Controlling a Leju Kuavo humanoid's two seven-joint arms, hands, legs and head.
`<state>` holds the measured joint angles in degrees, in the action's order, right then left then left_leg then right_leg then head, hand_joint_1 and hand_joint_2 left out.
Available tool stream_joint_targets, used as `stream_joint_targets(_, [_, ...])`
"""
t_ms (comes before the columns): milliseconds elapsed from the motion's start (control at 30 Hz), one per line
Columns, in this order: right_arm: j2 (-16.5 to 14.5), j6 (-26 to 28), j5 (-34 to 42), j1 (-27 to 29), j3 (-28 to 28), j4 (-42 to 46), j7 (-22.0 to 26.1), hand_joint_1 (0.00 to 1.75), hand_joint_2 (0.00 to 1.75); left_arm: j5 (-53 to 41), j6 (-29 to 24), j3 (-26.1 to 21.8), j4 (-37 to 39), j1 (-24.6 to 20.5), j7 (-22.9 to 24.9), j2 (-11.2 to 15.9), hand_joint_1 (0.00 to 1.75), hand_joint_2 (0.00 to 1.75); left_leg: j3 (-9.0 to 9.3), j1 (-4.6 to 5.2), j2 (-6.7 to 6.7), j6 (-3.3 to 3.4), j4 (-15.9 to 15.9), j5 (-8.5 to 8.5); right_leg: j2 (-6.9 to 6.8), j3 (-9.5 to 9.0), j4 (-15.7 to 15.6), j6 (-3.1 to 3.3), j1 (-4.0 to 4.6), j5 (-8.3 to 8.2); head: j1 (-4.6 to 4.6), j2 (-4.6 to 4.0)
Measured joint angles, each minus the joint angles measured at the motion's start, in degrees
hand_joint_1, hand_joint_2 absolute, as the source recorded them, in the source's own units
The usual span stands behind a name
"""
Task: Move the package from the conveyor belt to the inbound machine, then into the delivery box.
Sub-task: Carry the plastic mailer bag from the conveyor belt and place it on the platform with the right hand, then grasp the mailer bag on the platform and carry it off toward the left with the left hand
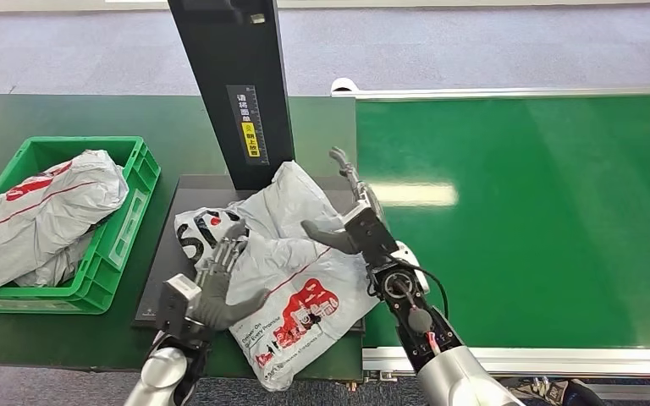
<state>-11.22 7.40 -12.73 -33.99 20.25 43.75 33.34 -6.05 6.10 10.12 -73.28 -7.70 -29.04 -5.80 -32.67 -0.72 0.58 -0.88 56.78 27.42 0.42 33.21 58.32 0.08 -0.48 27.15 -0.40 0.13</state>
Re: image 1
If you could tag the black yellow column label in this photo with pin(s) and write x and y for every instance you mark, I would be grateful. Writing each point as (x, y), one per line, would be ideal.
(248, 126)

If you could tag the aluminium conveyor rail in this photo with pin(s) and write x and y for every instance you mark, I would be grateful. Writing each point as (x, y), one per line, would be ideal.
(499, 91)
(555, 361)

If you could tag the green conveyor belt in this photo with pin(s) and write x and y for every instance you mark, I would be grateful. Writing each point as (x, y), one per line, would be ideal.
(527, 224)

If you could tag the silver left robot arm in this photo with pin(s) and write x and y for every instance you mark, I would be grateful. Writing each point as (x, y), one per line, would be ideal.
(162, 372)

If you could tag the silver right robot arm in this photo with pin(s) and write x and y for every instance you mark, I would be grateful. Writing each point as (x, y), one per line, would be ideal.
(443, 358)

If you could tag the grey courier bag red stripe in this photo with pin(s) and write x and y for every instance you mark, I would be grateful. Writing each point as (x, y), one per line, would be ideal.
(39, 216)

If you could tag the black scanner column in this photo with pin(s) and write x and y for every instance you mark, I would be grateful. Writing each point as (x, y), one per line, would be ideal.
(235, 61)

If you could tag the grey conveyor support bracket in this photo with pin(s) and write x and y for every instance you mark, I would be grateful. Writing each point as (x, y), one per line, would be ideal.
(543, 392)

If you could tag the green plastic crate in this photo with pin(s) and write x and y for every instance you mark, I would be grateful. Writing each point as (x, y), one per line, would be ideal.
(129, 224)

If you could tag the plain grey courier bag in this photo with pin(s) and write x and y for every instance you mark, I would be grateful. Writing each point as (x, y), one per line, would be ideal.
(56, 263)

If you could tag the black scanner platform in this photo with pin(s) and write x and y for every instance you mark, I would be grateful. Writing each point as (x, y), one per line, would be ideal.
(162, 280)

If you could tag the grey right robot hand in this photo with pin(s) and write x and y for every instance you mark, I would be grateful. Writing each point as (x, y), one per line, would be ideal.
(367, 196)

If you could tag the white conveyor end cap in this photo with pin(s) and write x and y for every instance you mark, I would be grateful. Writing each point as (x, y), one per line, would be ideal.
(343, 84)

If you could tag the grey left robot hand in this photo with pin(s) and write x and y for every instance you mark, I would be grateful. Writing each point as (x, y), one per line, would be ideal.
(215, 297)

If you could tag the grey courier bag black logo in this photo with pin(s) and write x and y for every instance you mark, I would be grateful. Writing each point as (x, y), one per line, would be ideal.
(291, 269)

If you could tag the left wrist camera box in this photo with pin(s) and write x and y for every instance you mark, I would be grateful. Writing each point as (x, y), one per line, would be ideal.
(175, 305)

